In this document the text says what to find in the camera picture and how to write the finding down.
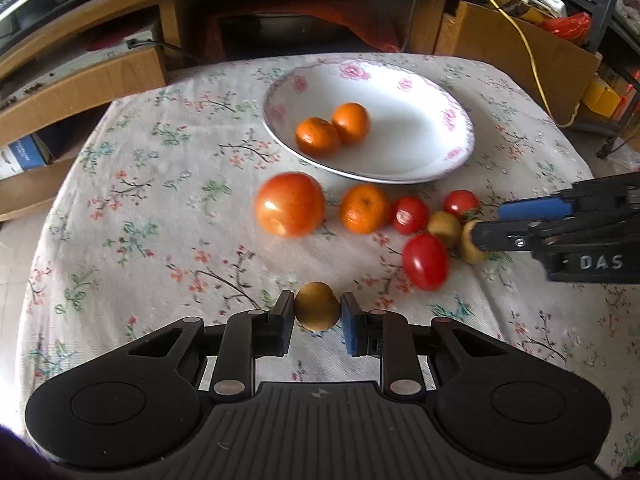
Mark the floral tablecloth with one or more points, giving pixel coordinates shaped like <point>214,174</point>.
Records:
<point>165,220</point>

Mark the large red tomato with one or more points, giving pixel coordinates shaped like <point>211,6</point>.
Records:
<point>290,203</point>

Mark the grey audio device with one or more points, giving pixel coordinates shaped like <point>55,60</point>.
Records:
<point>75,67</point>

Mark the white floral plate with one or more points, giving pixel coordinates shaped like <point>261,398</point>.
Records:
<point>410,130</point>

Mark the yellow box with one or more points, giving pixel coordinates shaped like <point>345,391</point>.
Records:
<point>602,97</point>

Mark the orange mandarin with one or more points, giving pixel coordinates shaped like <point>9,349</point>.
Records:
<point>352,121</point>
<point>316,136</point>
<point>365,208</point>

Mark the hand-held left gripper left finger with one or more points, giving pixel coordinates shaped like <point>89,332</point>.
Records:
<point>285,327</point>

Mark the cardboard box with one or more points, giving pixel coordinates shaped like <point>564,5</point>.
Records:
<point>500,55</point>

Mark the red plastic bag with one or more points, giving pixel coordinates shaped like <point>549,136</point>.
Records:
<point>567,25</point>

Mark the blue and white box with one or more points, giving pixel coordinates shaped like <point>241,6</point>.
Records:
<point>25,155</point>

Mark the small red tomato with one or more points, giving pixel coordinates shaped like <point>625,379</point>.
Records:
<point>426,261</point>
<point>461,202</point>
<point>410,215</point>

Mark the black metal stand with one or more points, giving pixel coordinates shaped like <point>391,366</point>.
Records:
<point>617,142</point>

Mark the wooden side cabinet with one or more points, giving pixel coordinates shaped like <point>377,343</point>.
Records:
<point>85,85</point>

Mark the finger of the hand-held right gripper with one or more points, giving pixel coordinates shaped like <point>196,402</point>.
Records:
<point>532,207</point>
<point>500,235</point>

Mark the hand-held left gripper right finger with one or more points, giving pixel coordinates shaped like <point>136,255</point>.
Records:
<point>352,330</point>

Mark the tan longan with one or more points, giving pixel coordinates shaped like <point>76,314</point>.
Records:
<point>470,255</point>
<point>444,228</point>
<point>316,306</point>

